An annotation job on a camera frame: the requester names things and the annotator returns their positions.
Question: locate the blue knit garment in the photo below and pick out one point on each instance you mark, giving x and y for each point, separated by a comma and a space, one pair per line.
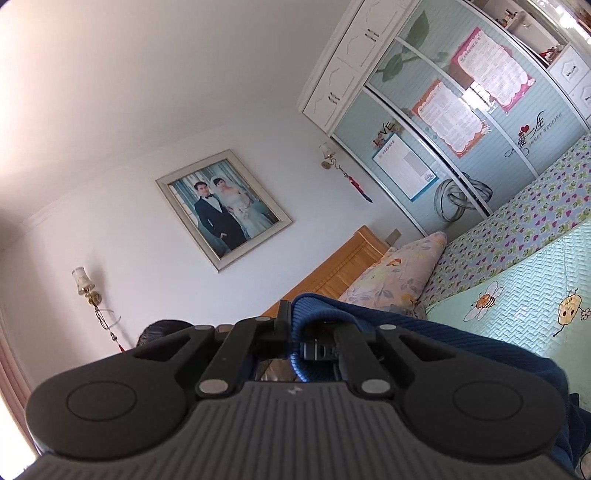
312, 311

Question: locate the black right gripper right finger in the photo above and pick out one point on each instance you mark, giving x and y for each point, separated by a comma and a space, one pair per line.
459, 403

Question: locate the green quilted bed cover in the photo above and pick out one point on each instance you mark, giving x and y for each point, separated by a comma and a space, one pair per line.
541, 304

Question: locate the blue bordered poster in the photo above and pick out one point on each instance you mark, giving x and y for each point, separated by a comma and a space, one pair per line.
407, 170

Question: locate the orange bordered poster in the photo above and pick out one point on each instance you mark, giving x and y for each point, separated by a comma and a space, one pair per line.
450, 118

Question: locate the wall lamp left of photo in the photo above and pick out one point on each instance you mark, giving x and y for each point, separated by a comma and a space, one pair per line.
86, 288

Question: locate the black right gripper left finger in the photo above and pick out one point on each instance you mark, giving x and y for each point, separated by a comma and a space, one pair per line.
134, 401

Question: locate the wall lamp near wardrobe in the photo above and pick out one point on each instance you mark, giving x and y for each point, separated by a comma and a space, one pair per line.
330, 161

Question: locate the framed wedding photo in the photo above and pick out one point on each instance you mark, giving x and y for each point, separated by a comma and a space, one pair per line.
223, 207

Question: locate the pink bordered poster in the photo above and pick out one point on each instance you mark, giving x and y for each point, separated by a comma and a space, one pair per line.
493, 68

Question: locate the white sliding door wardrobe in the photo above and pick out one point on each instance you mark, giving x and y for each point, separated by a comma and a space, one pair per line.
382, 58

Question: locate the wooden headboard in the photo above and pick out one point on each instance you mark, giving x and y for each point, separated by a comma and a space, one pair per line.
343, 267

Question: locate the floral pillow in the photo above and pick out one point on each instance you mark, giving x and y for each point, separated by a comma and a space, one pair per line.
399, 278

